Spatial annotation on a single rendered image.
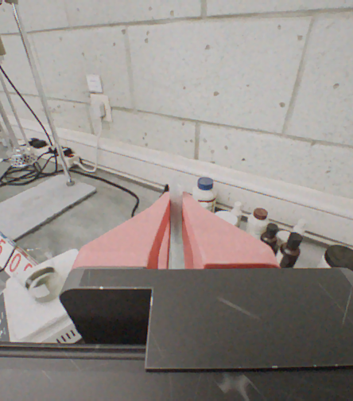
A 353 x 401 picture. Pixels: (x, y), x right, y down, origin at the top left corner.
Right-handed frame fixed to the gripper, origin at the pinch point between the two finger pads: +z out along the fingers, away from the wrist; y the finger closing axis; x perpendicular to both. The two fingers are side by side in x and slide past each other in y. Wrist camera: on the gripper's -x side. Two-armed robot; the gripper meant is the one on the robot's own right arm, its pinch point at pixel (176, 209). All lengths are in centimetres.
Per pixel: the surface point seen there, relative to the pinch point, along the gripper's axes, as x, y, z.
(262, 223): 25.5, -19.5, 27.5
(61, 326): 25.8, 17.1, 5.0
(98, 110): 10, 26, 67
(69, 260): 23.5, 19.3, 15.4
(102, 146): 22, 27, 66
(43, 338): 25.8, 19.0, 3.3
